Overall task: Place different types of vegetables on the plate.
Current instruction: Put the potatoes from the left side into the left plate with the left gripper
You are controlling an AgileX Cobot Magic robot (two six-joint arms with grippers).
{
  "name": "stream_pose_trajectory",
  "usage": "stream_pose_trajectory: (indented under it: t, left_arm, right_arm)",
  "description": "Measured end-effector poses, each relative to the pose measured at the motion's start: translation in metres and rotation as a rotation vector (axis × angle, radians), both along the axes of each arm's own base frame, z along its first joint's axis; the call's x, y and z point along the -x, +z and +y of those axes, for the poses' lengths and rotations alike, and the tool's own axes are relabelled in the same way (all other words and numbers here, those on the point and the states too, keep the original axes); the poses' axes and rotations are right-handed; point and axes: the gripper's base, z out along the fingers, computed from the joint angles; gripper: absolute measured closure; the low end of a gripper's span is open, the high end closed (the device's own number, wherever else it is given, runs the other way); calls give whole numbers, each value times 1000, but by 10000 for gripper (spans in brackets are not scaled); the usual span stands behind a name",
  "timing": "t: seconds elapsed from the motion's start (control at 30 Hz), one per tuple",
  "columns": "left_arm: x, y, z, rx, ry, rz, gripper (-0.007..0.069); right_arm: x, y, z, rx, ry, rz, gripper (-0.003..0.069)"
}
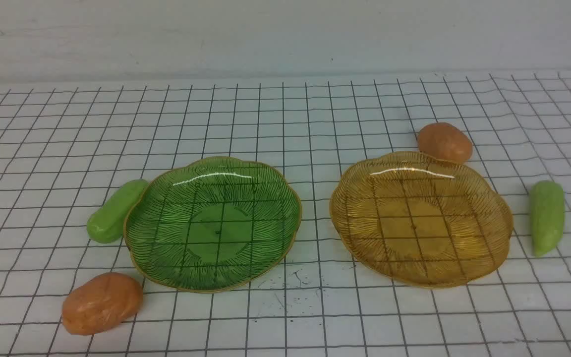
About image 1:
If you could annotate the green transparent plastic plate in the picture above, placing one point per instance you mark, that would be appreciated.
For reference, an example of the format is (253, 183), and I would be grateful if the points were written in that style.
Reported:
(213, 225)

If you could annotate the amber transparent plastic plate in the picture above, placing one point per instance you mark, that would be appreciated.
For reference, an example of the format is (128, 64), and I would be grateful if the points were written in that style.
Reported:
(421, 221)

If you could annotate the orange potato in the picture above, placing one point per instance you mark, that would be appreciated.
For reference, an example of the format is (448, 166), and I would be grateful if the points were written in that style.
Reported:
(101, 304)
(445, 142)

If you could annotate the green bitter gourd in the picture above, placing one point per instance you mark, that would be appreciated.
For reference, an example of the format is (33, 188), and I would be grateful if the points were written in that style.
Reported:
(547, 216)

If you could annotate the green cucumber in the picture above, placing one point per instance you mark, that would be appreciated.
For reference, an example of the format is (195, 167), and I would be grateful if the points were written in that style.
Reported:
(106, 224)

